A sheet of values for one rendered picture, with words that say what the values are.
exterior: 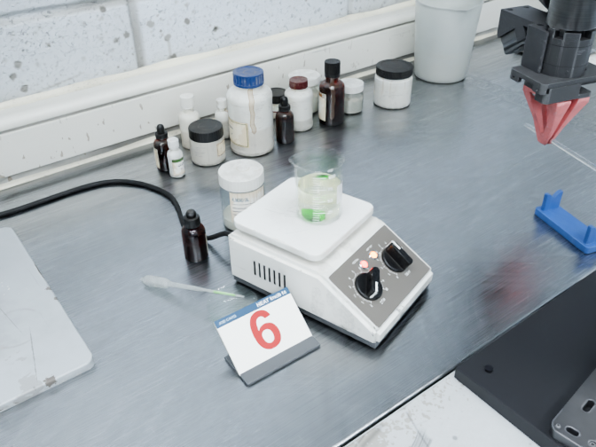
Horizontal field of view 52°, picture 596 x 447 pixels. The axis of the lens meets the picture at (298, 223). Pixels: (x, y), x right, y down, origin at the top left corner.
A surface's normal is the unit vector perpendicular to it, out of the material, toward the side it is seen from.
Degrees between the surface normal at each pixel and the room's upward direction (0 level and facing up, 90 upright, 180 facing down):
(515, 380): 2
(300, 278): 90
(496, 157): 0
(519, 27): 90
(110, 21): 90
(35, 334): 0
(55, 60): 90
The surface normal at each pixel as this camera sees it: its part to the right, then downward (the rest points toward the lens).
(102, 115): 0.60, 0.45
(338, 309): -0.59, 0.47
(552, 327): -0.04, -0.83
